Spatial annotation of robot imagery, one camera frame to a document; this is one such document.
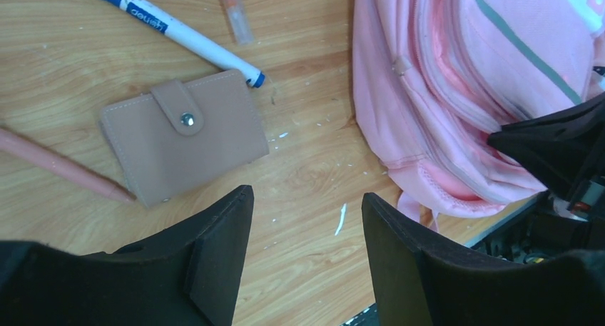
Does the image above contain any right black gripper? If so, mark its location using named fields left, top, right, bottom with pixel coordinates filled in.
left=472, top=94, right=604, bottom=264

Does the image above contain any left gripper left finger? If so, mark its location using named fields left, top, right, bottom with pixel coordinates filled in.
left=1, top=185, right=254, bottom=325

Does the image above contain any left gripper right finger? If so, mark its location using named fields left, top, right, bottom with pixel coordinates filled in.
left=362, top=193, right=604, bottom=325

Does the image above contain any pink brown wallet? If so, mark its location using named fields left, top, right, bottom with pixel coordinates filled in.
left=100, top=69, right=269, bottom=208

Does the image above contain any pink student backpack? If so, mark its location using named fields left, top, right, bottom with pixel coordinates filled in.
left=352, top=0, right=604, bottom=221

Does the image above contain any pink pencil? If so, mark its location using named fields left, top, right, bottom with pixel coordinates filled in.
left=1, top=128, right=134, bottom=203

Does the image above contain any red clear pen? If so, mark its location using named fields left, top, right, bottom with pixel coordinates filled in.
left=222, top=0, right=254, bottom=45

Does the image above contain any white blue marker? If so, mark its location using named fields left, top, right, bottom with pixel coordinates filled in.
left=104, top=0, right=265, bottom=88

